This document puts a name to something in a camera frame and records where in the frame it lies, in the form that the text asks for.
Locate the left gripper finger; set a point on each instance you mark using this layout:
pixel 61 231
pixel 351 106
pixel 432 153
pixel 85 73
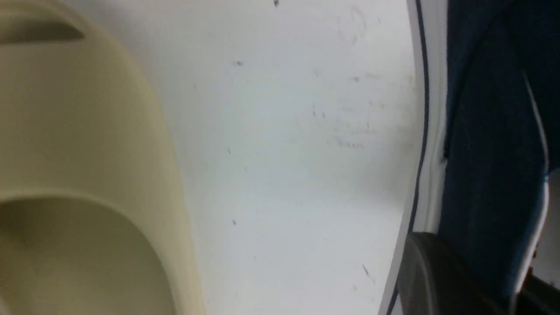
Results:
pixel 432 282

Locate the navy canvas shoe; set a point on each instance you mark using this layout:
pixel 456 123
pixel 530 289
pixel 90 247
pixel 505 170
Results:
pixel 487 180

